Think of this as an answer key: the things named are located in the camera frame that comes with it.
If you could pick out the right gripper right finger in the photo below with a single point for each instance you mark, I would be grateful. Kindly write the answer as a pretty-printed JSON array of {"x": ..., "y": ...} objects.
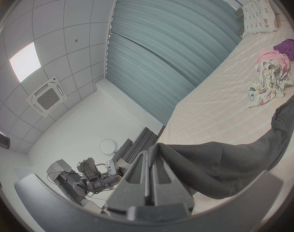
[{"x": 168, "y": 190}]

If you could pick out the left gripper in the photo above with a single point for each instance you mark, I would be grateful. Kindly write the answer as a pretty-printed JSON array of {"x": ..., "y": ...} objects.
[{"x": 101, "y": 185}]

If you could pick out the black T-shirt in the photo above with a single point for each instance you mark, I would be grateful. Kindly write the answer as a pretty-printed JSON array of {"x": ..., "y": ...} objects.
[{"x": 210, "y": 163}]

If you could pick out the grey bedside table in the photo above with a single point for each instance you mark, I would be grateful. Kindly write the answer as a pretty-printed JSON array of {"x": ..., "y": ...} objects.
[{"x": 239, "y": 16}]

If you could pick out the white printed garment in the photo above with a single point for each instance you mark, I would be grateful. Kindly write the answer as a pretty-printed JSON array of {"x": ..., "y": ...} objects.
[{"x": 268, "y": 86}]

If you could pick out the round white framed mirror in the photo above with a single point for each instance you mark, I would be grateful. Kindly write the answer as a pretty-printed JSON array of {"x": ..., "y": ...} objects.
[{"x": 108, "y": 147}]

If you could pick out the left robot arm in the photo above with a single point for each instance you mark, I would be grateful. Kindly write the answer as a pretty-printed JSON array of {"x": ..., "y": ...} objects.
[{"x": 64, "y": 180}]

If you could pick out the dark grey chest of drawers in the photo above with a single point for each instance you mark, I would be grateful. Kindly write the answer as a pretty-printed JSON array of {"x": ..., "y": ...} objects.
[{"x": 147, "y": 139}]

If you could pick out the white printed pillow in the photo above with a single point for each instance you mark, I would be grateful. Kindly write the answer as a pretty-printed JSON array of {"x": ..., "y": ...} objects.
[{"x": 258, "y": 13}]

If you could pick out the pink garment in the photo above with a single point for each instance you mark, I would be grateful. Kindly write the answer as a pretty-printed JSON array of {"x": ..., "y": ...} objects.
[{"x": 275, "y": 57}]

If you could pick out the purple garment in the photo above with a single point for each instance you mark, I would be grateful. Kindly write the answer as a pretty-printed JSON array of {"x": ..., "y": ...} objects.
[{"x": 291, "y": 48}]

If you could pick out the dark grey dressing table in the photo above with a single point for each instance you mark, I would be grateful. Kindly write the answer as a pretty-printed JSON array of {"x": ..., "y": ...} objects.
[{"x": 124, "y": 152}]

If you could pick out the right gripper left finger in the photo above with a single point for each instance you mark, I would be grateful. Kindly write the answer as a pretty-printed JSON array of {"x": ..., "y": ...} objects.
[{"x": 135, "y": 187}]

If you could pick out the bed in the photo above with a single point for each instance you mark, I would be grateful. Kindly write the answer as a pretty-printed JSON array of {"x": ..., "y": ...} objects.
[{"x": 222, "y": 105}]

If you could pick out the white ceiling air conditioner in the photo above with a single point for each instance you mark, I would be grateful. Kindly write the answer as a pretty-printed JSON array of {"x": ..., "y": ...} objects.
[{"x": 47, "y": 97}]

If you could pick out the square ceiling light panel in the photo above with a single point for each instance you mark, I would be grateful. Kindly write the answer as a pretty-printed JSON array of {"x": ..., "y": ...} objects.
[{"x": 24, "y": 63}]

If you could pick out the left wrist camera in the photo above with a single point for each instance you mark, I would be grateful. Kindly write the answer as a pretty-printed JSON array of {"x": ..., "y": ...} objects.
[{"x": 112, "y": 167}]

